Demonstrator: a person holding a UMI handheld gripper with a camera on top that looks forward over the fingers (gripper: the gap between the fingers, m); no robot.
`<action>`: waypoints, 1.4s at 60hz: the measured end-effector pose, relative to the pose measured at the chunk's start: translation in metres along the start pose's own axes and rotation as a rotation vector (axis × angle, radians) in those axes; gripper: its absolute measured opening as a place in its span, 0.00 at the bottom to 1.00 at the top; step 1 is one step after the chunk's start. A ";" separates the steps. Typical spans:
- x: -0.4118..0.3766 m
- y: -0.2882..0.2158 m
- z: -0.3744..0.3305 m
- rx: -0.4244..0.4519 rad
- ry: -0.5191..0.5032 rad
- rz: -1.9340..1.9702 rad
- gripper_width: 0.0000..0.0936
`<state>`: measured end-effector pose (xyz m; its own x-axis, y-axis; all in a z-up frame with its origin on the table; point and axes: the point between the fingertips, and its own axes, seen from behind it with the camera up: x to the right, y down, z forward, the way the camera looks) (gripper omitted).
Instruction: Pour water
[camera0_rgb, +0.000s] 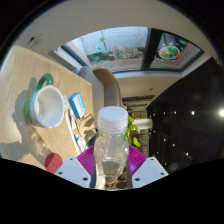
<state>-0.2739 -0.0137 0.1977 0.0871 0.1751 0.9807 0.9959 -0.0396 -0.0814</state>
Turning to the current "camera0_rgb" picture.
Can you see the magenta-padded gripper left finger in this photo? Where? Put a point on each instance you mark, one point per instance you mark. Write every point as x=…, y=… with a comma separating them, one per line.
x=74, y=171

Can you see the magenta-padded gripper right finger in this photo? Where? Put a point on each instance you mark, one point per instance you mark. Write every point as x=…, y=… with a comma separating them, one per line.
x=149, y=171

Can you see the clear bottle with white cap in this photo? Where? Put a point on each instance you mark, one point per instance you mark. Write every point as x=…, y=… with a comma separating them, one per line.
x=111, y=146

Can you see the flat round red coaster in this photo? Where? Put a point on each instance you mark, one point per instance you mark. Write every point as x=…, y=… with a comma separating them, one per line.
x=53, y=163

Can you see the brown cardboard stand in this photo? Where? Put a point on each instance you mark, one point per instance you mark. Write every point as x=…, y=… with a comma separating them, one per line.
x=87, y=128

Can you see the white cylindrical column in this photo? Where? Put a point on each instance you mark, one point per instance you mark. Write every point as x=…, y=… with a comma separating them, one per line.
x=145, y=124

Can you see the blue flat pack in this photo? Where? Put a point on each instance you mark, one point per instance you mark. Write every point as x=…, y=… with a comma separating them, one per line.
x=77, y=105

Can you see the green and white mug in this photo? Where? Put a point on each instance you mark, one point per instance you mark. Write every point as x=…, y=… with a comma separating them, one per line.
x=46, y=106

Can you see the group of ceiling lights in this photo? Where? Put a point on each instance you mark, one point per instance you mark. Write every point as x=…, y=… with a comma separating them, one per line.
x=192, y=113

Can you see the window with tree decals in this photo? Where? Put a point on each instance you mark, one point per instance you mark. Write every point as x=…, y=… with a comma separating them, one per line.
x=126, y=50

